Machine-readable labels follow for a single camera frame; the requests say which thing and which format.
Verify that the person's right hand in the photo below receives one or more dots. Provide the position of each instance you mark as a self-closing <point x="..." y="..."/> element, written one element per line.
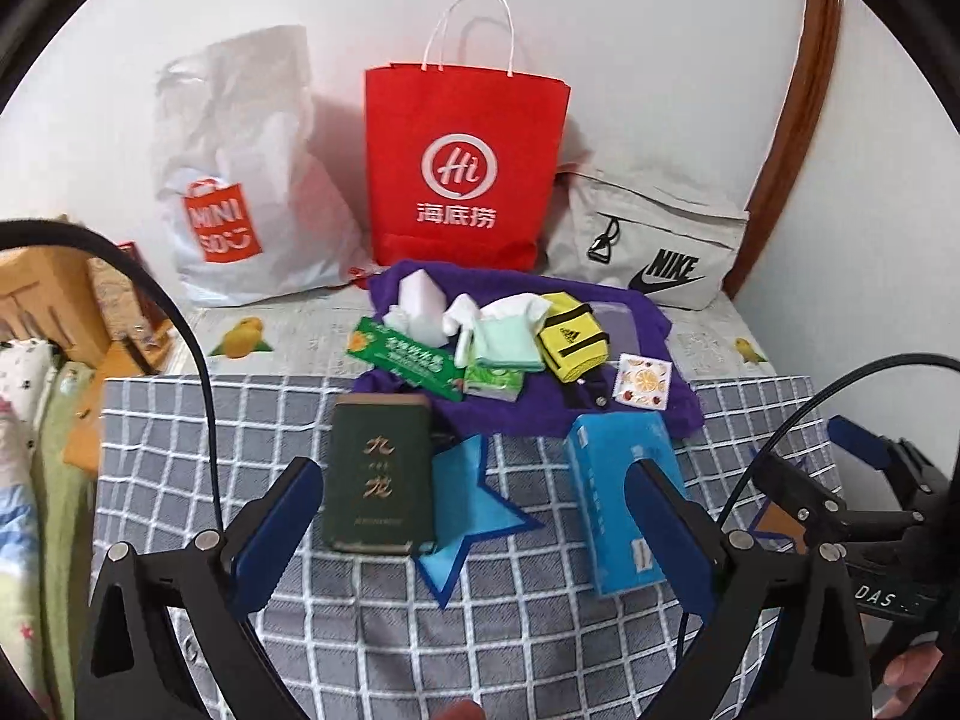
<point x="911" y="671"/>

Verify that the wooden furniture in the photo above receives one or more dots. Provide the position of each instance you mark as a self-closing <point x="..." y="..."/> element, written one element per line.
<point x="37" y="277"/>

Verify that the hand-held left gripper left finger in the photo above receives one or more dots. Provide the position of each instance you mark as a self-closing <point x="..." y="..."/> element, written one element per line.
<point x="274" y="532"/>

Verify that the person's left hand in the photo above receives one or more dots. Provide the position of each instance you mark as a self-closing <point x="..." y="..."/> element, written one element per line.
<point x="454" y="712"/>

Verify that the purple towel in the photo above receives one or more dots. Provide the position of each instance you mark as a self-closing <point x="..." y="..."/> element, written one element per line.
<point x="510" y="412"/>

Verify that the red paper bag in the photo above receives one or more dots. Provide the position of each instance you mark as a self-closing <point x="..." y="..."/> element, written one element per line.
<point x="465" y="112"/>

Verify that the green wet wipes pack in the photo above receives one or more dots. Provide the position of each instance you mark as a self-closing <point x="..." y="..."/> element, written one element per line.
<point x="405" y="358"/>

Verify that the white tissue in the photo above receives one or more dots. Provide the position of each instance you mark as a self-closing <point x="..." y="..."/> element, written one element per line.
<point x="461" y="315"/>

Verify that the orange star marker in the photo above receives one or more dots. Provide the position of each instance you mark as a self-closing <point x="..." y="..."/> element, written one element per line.
<point x="776" y="521"/>

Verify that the dark green tissue box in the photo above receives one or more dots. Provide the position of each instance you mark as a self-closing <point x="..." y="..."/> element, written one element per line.
<point x="379" y="480"/>

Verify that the blue tissue pack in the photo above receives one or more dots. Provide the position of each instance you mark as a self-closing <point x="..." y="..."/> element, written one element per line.
<point x="600" y="495"/>

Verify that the grey checked blanket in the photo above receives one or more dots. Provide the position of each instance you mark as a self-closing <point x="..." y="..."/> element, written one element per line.
<point x="525" y="652"/>

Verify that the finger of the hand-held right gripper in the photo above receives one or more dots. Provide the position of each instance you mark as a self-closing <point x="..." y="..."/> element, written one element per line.
<point x="795" y="491"/>
<point x="855" y="435"/>

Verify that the fruit-print bed sheet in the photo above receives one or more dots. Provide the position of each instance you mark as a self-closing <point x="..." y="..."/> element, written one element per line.
<point x="300" y="337"/>

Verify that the yellow pouch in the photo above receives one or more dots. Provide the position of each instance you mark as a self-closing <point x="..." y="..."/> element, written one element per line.
<point x="570" y="349"/>

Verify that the wooden picture frame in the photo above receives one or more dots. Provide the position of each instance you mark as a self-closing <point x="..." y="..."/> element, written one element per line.
<point x="127" y="292"/>

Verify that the fruit-print face mask packet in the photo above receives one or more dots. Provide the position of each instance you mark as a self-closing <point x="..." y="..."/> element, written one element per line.
<point x="641" y="382"/>

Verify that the white plastic shopping bag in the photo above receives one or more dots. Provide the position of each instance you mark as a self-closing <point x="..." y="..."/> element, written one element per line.
<point x="247" y="127"/>

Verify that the white sponge block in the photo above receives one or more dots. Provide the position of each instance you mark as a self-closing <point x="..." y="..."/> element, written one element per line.
<point x="424" y="307"/>

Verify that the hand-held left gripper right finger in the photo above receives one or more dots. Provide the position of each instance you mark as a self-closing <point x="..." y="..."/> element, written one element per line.
<point x="675" y="532"/>

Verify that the mint green cloth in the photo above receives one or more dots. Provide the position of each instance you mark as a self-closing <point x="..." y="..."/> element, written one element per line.
<point x="499" y="341"/>

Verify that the wooden door frame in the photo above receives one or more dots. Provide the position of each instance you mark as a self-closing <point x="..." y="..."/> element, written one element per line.
<point x="814" y="90"/>

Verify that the small pale green wipes pack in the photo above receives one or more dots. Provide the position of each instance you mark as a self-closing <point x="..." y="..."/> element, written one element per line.
<point x="491" y="381"/>

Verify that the blue star marker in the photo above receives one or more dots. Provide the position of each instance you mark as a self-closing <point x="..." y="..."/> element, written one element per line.
<point x="465" y="517"/>

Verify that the grey waist bag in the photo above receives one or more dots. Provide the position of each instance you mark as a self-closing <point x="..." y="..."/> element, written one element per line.
<point x="675" y="217"/>

